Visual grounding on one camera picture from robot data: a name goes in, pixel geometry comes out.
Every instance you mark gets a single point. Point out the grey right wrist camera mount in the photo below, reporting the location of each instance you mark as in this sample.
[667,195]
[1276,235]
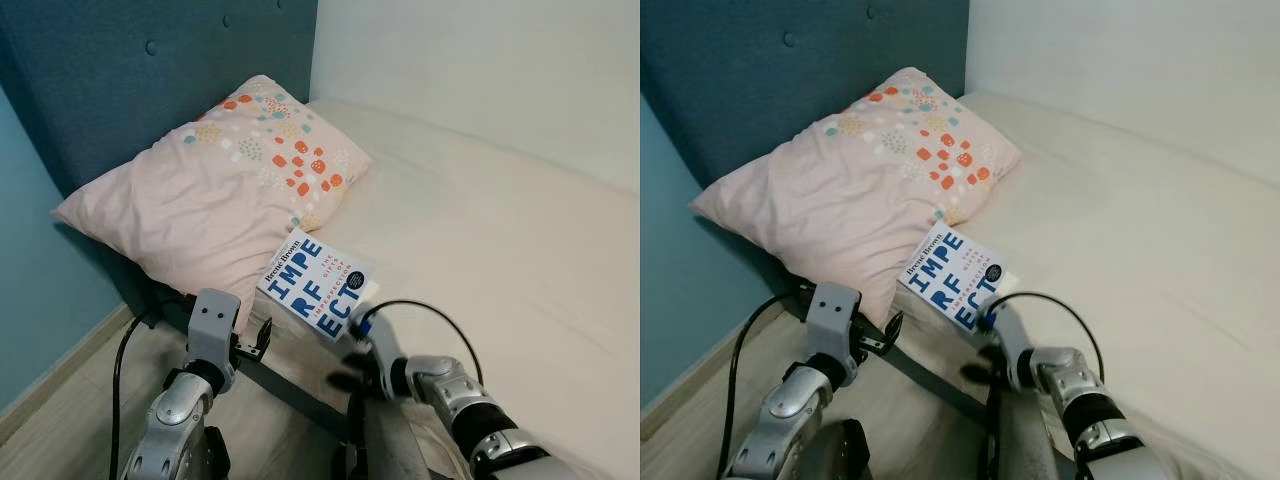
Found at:
[382,345]
[1012,345]

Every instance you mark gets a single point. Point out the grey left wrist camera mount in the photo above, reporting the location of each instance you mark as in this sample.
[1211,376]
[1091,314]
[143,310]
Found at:
[835,318]
[213,325]

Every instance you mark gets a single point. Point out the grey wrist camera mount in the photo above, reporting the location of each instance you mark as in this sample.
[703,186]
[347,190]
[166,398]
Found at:
[382,345]
[835,318]
[213,325]
[1012,345]

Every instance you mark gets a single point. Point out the teal upholstered headboard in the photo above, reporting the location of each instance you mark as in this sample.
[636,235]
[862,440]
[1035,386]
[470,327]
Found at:
[120,60]
[760,50]

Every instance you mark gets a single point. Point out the bed mattress with beige sheet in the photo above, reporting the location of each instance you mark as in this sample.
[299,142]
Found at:
[1150,240]
[500,250]

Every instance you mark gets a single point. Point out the pink pillow with dots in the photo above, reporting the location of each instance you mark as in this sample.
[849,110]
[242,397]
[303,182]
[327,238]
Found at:
[840,190]
[200,200]

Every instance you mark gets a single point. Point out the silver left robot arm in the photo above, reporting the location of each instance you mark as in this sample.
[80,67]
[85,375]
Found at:
[790,415]
[175,420]

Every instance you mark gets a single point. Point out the white book with blue letters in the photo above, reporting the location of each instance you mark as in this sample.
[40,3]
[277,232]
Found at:
[310,285]
[950,278]

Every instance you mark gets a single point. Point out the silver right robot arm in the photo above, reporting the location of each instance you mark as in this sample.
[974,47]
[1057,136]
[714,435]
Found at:
[470,405]
[1090,400]

